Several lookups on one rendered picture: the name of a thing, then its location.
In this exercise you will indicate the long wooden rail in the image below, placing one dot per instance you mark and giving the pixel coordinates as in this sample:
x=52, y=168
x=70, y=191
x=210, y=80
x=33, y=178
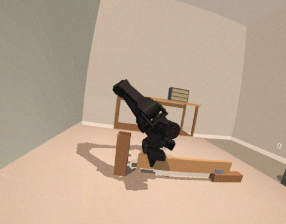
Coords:
x=187, y=165

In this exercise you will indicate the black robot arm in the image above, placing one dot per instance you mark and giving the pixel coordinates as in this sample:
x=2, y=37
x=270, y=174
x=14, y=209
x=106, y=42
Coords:
x=145, y=109

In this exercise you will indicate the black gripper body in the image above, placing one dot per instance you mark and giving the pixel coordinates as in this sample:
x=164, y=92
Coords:
x=154, y=153

